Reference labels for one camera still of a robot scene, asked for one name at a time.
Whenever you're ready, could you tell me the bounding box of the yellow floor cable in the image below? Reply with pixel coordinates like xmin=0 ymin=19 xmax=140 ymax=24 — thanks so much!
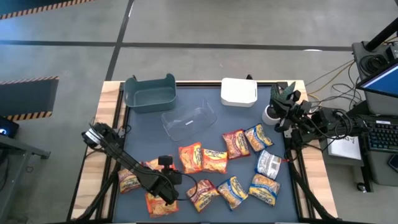
xmin=306 ymin=58 xmax=357 ymax=97

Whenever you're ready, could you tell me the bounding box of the black aluminium table frame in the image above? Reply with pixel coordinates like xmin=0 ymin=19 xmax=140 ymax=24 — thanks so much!
xmin=70 ymin=74 xmax=340 ymax=224

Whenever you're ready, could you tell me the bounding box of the black right camera cable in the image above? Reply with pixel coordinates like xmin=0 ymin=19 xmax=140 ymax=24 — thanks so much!
xmin=310 ymin=108 xmax=354 ymax=138

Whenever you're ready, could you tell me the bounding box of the black left camera cable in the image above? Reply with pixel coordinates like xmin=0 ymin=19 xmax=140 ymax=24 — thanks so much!
xmin=172 ymin=170 xmax=199 ymax=202

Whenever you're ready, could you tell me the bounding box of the dark computer mouse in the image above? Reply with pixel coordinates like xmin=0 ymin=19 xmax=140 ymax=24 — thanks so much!
xmin=387 ymin=152 xmax=398 ymax=174

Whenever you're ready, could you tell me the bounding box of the black backlit keyboard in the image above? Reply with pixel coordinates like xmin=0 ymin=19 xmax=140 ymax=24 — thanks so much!
xmin=360 ymin=118 xmax=398 ymax=154

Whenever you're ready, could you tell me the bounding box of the blue soy sauce ramen pack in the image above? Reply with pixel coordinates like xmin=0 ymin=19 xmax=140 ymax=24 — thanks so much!
xmin=216 ymin=175 xmax=249 ymax=211
xmin=248 ymin=173 xmax=282 ymax=207
xmin=255 ymin=149 xmax=282 ymax=181
xmin=243 ymin=123 xmax=275 ymax=154

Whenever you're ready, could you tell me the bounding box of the computer monitor blue screen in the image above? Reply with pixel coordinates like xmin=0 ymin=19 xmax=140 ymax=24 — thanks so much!
xmin=356 ymin=58 xmax=398 ymax=99

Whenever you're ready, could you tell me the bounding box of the red beef ramen pack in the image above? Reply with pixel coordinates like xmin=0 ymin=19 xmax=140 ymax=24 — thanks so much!
xmin=185 ymin=179 xmax=221 ymax=213
xmin=221 ymin=128 xmax=251 ymax=161
xmin=117 ymin=167 xmax=142 ymax=195

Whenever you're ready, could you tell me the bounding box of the green succulent in white pot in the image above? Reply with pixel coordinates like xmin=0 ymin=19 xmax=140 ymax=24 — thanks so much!
xmin=261 ymin=81 xmax=297 ymax=126

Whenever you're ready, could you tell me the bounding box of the grey metal cart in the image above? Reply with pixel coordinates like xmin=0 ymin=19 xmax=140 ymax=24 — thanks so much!
xmin=0 ymin=133 xmax=52 ymax=224

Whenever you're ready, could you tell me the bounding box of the hazard-striped dark floor mat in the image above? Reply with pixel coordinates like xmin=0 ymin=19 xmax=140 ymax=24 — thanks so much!
xmin=0 ymin=75 xmax=60 ymax=122
xmin=0 ymin=0 xmax=96 ymax=20

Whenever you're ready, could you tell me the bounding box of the grey equipment cart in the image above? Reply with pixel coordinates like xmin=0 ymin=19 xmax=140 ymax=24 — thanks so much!
xmin=351 ymin=40 xmax=398 ymax=187

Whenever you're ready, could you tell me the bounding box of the grey-blue table mat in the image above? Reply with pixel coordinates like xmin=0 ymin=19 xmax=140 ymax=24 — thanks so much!
xmin=112 ymin=85 xmax=300 ymax=223

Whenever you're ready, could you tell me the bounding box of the clear plastic bin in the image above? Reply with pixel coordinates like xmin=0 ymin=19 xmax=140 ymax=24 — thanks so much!
xmin=160 ymin=98 xmax=218 ymax=143

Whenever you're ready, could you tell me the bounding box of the black device with blue light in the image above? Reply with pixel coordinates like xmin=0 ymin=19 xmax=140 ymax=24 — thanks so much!
xmin=0 ymin=116 xmax=20 ymax=139

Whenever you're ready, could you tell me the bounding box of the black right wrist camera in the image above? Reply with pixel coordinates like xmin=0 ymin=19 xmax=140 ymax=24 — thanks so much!
xmin=274 ymin=118 xmax=292 ymax=134

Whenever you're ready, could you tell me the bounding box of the black camera cable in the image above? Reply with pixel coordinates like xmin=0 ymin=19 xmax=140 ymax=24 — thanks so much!
xmin=310 ymin=108 xmax=354 ymax=138
xmin=172 ymin=170 xmax=199 ymax=202

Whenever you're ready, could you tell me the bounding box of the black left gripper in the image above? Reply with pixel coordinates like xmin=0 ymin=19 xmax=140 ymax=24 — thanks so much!
xmin=139 ymin=170 xmax=180 ymax=205

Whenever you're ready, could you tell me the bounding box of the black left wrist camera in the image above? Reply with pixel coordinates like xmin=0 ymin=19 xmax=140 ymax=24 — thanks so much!
xmin=157 ymin=154 xmax=183 ymax=185

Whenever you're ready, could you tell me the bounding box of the white plastic bin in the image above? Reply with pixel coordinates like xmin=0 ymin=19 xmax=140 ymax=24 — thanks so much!
xmin=220 ymin=77 xmax=259 ymax=108

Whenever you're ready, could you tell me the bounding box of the teal plastic bin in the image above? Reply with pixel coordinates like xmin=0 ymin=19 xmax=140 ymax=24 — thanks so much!
xmin=123 ymin=73 xmax=177 ymax=114

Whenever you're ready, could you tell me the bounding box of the white paper sign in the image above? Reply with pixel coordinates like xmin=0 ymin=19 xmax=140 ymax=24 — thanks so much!
xmin=326 ymin=133 xmax=363 ymax=162

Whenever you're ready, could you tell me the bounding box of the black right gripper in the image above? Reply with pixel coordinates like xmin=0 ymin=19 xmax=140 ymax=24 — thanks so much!
xmin=270 ymin=90 xmax=312 ymax=121

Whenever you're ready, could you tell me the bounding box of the black pole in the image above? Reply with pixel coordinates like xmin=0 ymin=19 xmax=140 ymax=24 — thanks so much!
xmin=364 ymin=18 xmax=398 ymax=53

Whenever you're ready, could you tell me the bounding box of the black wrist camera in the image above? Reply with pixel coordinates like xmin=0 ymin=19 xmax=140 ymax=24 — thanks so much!
xmin=274 ymin=118 xmax=292 ymax=134
xmin=157 ymin=154 xmax=183 ymax=185

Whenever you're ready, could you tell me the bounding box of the coiled black cable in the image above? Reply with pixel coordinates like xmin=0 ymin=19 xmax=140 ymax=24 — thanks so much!
xmin=359 ymin=53 xmax=389 ymax=75

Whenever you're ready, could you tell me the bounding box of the black floor cable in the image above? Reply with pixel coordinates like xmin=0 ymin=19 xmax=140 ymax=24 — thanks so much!
xmin=310 ymin=60 xmax=366 ymax=111

